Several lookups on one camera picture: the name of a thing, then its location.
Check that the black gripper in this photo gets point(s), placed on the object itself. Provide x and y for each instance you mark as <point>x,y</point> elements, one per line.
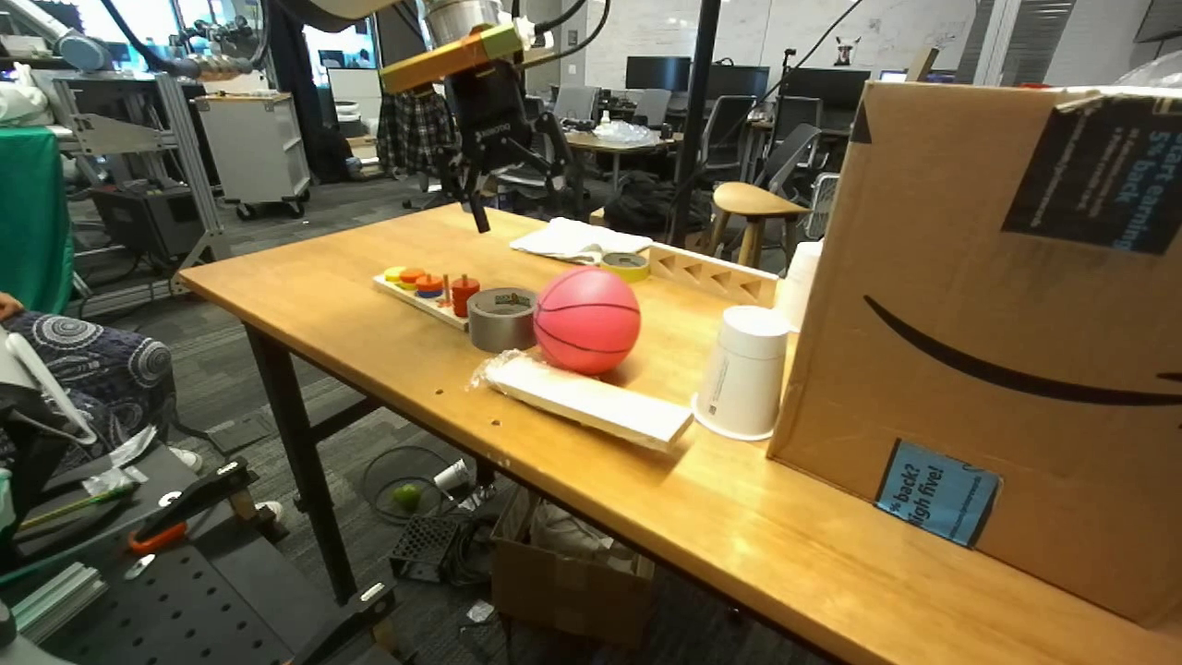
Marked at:
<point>493,129</point>

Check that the pink rubber ball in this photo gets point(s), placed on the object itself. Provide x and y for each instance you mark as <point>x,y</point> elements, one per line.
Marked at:
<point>585,320</point>

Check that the yellow tape roll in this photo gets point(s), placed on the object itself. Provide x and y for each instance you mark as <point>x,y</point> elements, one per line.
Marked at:
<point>624,264</point>

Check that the white folded towel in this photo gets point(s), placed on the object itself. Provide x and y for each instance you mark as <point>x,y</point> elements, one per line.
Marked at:
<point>579,243</point>

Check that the wooden shape sorter block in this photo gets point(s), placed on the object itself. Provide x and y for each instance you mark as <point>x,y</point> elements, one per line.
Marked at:
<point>585,401</point>

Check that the wooden rack with holes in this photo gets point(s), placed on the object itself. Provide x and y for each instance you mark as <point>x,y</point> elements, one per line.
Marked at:
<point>713,277</point>

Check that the white rolling cabinet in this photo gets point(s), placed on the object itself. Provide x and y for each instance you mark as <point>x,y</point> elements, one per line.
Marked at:
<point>255,151</point>

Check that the round wooden stool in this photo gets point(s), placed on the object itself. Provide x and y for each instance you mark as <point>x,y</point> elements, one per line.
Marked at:
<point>755,208</point>

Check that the white paper cup front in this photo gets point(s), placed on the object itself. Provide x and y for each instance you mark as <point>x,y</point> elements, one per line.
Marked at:
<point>743,376</point>

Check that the white paper cup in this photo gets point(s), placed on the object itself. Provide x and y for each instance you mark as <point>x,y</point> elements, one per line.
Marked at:
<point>795,288</point>
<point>743,376</point>

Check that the white paper cup back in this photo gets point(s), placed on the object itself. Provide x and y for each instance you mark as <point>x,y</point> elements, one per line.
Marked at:
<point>795,288</point>

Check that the black perforated breadboard plate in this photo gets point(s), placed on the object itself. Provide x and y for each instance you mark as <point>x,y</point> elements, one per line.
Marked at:
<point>223,602</point>

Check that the large amazon cardboard box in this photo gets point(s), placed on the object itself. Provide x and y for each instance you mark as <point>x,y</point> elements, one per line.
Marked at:
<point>997,330</point>

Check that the red ring stack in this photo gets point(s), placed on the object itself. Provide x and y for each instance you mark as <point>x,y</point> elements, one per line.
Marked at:
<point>463,291</point>

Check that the wooden ring stacking board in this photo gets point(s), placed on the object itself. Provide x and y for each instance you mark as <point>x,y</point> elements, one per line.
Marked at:
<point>399,284</point>

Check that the grey duct tape roll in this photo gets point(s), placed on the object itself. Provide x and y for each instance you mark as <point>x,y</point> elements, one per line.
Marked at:
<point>502,320</point>

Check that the orange handled clamp left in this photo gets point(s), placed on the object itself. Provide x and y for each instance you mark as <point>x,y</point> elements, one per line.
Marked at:
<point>167,527</point>

